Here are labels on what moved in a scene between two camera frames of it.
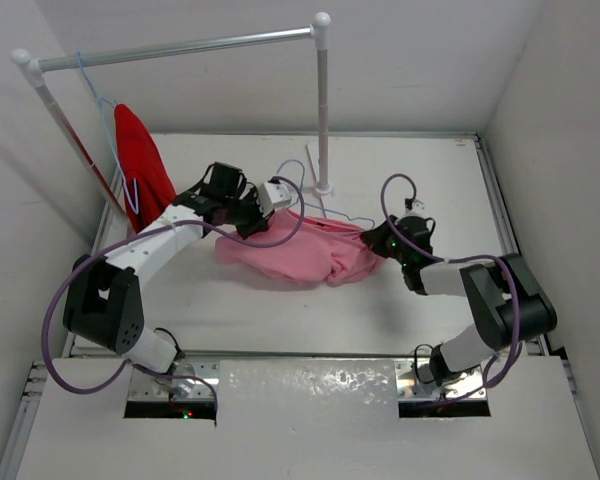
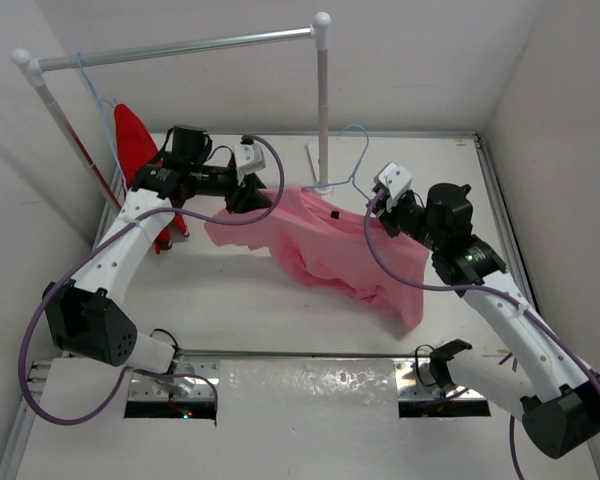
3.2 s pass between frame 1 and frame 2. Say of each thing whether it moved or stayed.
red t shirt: stayed
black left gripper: moved
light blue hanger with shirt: stayed
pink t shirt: moved
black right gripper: moved
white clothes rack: stayed
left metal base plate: stayed
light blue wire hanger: moved
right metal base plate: stayed
